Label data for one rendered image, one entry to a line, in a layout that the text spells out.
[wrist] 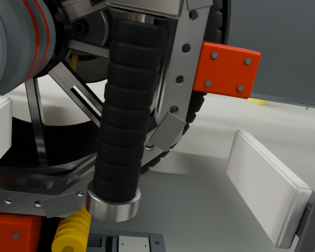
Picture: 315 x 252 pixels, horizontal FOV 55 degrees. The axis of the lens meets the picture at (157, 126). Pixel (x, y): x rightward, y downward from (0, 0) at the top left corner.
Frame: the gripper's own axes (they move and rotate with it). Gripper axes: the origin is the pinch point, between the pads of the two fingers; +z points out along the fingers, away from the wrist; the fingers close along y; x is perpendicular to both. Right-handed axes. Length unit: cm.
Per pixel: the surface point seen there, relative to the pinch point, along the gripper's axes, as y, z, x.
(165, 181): 38, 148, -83
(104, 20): -6, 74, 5
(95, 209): -1.3, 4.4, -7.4
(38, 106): -13.6, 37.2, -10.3
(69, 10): -9.7, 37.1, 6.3
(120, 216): 0.7, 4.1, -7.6
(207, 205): 59, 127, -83
